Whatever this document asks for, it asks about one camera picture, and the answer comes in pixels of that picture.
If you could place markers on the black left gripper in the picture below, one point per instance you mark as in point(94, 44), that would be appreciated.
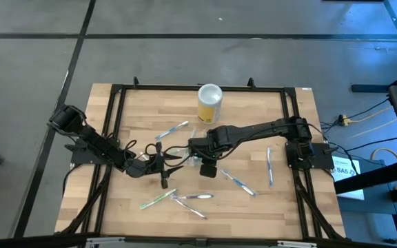
point(155, 165)

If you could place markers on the black aluminium table frame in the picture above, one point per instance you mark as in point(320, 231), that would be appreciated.
point(157, 87)

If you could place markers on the white SA5 sign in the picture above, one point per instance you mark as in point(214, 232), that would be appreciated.
point(346, 179)

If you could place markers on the white table label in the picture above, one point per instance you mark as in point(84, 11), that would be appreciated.
point(306, 89)

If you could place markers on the silver corner bracket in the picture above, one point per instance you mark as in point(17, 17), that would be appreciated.
point(105, 240)
point(296, 244)

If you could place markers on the black metal beam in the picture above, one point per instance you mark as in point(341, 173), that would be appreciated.
point(374, 175)

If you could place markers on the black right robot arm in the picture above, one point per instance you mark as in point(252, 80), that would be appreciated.
point(253, 130)

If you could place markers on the yellow power plug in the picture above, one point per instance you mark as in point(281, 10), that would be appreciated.
point(345, 120)

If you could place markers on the black floor bar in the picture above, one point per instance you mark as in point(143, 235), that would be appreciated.
point(371, 88)

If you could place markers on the yellow canister with white lid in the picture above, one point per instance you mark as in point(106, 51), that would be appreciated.
point(209, 110)

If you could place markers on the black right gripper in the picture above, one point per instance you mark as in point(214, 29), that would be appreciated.
point(208, 171)

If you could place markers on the clear acrylic organizer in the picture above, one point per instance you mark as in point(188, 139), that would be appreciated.
point(194, 161)

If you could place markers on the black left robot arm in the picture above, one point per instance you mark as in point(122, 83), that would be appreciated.
point(95, 144)

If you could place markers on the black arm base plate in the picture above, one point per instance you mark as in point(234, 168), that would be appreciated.
point(322, 162)
point(76, 156)

